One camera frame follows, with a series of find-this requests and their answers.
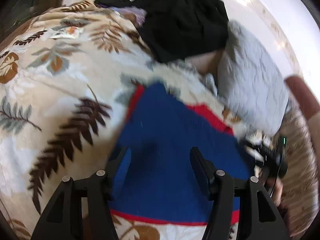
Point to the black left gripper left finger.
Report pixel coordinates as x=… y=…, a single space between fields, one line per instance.
x=80 y=208

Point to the red and blue sweater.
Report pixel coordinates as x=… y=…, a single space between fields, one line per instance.
x=160 y=186

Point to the brown striped pillow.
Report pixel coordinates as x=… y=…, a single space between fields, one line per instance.
x=300 y=184

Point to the brown upholstered headboard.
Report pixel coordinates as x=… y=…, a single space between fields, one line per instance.
x=308 y=103

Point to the grey quilted pillow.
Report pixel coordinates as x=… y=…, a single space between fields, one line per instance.
x=249 y=82

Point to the leaf pattern fleece blanket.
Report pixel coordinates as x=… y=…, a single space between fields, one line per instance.
x=66 y=80

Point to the pink bed sheet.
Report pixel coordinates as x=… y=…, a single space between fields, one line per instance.
x=206 y=63

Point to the black garment pile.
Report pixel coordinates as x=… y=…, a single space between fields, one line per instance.
x=177 y=29

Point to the purple patterned cloth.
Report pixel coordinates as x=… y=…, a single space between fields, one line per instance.
x=134 y=14

